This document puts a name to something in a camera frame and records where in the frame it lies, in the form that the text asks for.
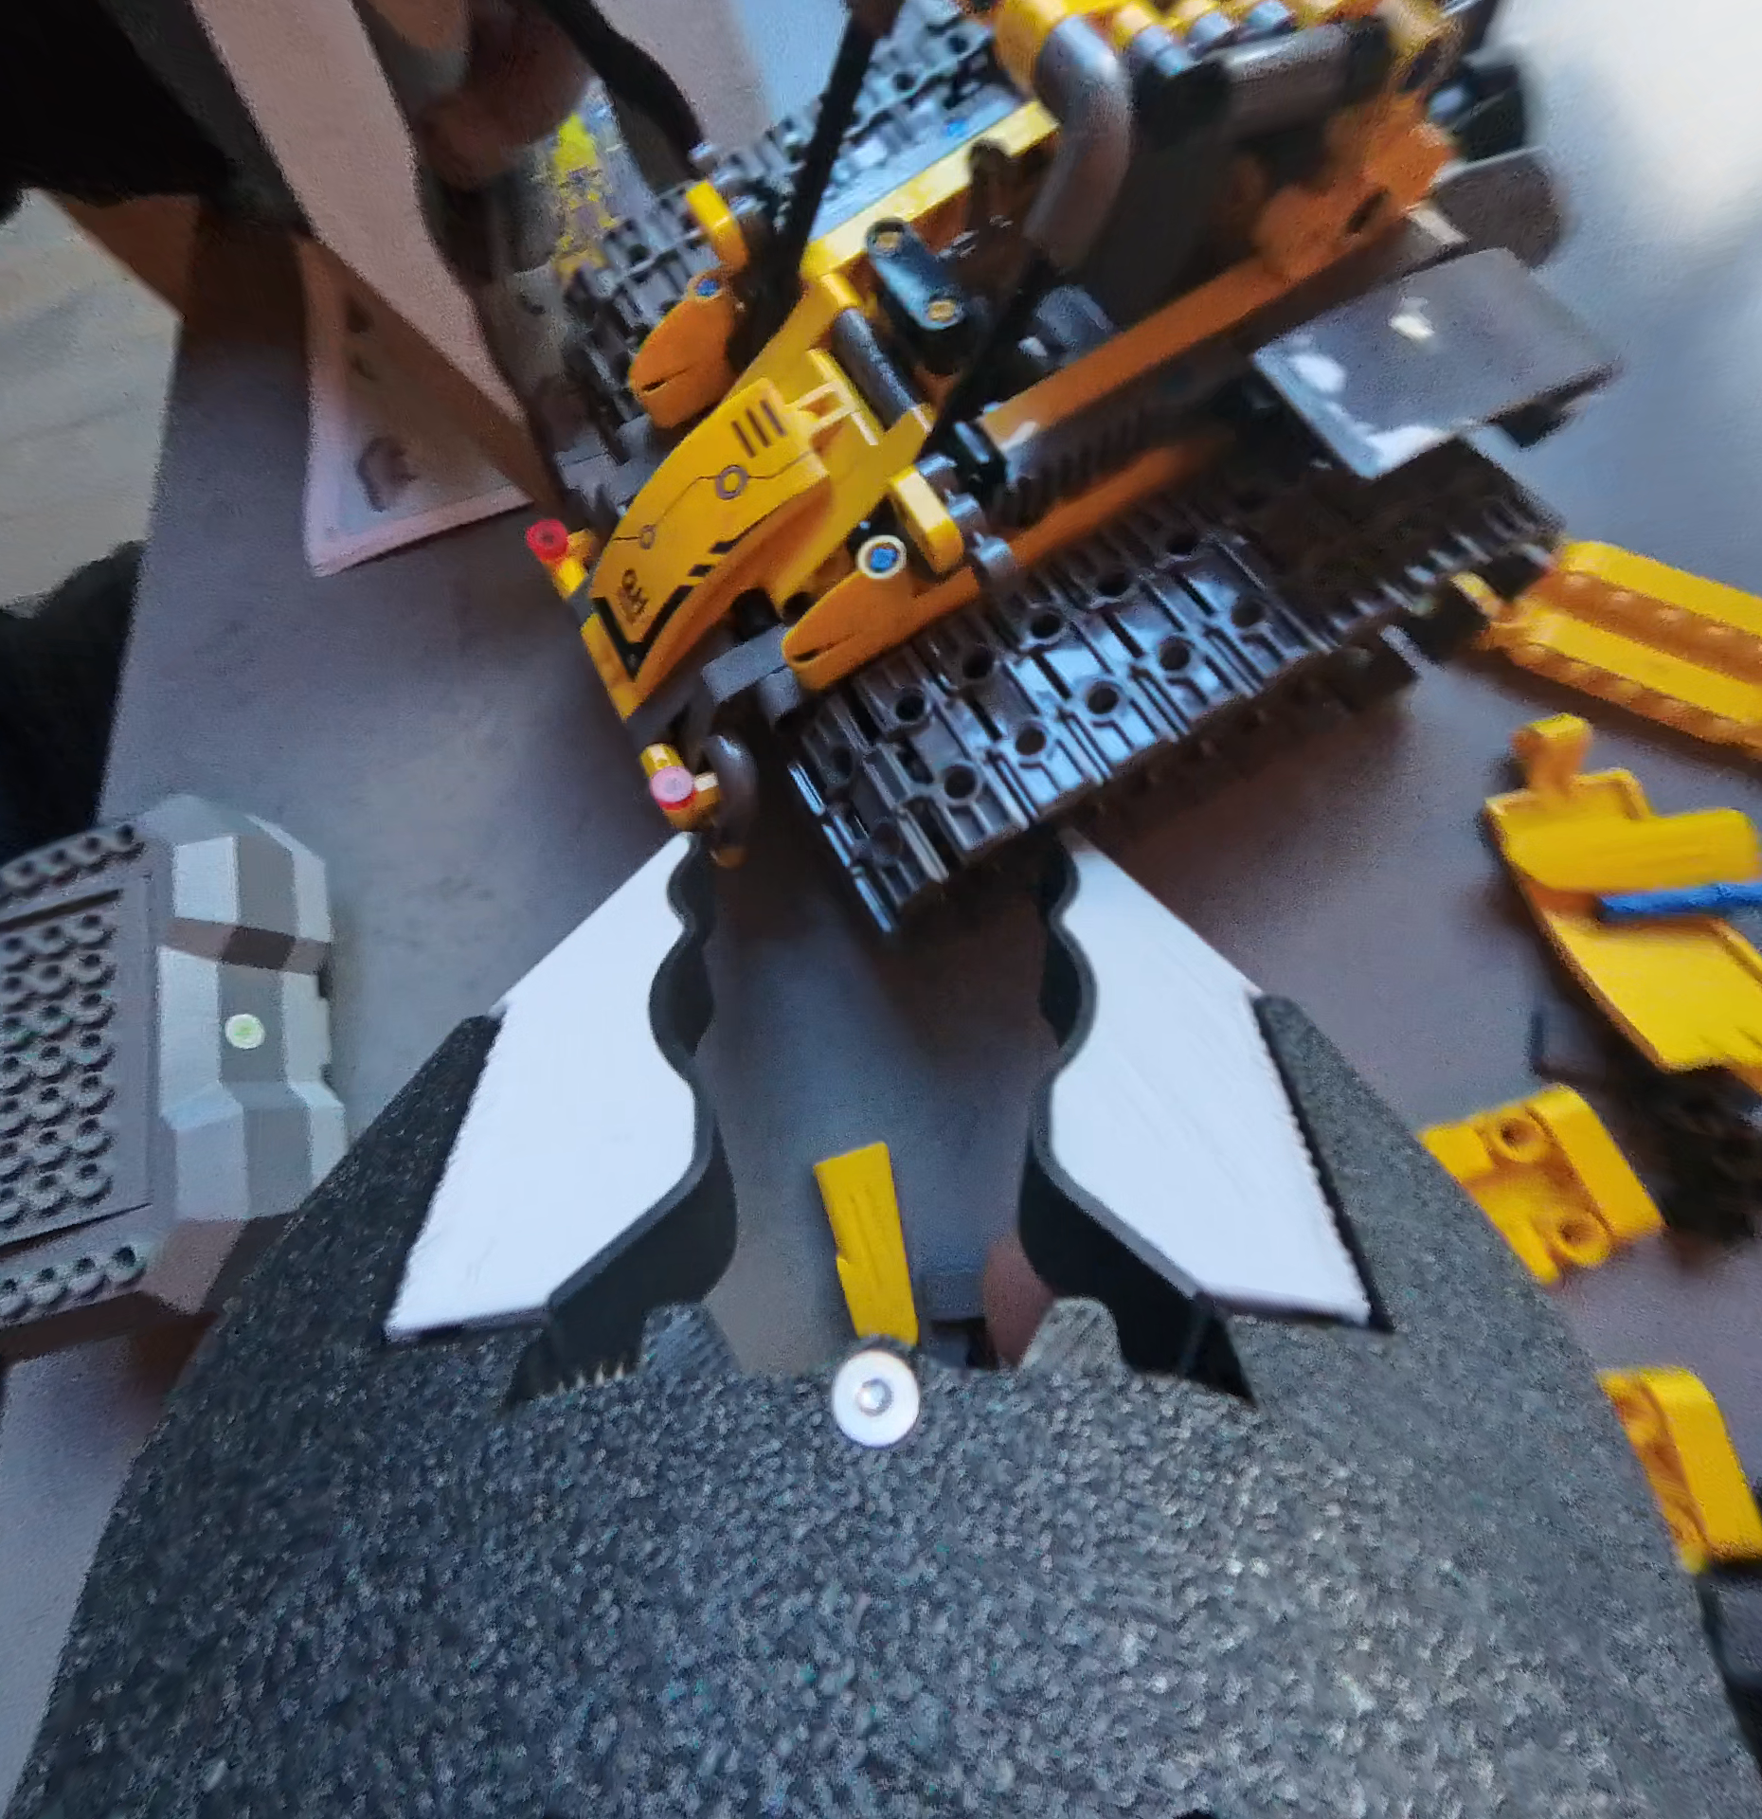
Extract long yellow brick beam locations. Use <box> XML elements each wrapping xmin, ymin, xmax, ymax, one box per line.
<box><xmin>1450</xmin><ymin>541</ymin><xmax>1762</xmax><ymax>763</ymax></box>

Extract blue brick pin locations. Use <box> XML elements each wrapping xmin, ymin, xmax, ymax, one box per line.
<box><xmin>1599</xmin><ymin>879</ymin><xmax>1762</xmax><ymax>925</ymax></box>

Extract dark cloth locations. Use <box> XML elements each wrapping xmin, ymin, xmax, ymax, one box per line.
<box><xmin>0</xmin><ymin>548</ymin><xmax>143</xmax><ymax>877</ymax></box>

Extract yellow angled brick piece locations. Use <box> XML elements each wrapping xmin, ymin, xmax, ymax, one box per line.
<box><xmin>1599</xmin><ymin>1368</ymin><xmax>1762</xmax><ymax>1573</ymax></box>

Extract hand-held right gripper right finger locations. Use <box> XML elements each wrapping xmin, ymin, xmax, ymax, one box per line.
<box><xmin>1020</xmin><ymin>837</ymin><xmax>1381</xmax><ymax>1392</ymax></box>

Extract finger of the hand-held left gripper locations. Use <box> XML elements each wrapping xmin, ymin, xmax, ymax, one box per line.
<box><xmin>190</xmin><ymin>0</ymin><xmax>542</xmax><ymax>474</ymax></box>
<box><xmin>305</xmin><ymin>243</ymin><xmax>530</xmax><ymax>576</ymax></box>

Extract yellow toy brick bulldozer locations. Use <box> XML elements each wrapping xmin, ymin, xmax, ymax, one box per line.
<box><xmin>539</xmin><ymin>0</ymin><xmax>1622</xmax><ymax>942</ymax></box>

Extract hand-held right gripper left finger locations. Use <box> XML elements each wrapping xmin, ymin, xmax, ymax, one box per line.
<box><xmin>384</xmin><ymin>837</ymin><xmax>734</xmax><ymax>1392</ymax></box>

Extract grey studded brick block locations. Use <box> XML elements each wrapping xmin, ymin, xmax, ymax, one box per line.
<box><xmin>0</xmin><ymin>796</ymin><xmax>349</xmax><ymax>1330</ymax></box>

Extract black brick connector pieces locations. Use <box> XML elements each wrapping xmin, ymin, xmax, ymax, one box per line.
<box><xmin>1527</xmin><ymin>1008</ymin><xmax>1762</xmax><ymax>1239</ymax></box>

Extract small yellow wedge brick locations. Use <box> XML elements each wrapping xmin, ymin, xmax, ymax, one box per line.
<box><xmin>812</xmin><ymin>1145</ymin><xmax>921</xmax><ymax>1348</ymax></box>

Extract yellow brick bucket panel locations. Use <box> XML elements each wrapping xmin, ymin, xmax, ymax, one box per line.
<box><xmin>1485</xmin><ymin>716</ymin><xmax>1762</xmax><ymax>1111</ymax></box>

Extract yellow brick bracket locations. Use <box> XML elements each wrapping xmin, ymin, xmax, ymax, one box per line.
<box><xmin>1418</xmin><ymin>1089</ymin><xmax>1663</xmax><ymax>1286</ymax></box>

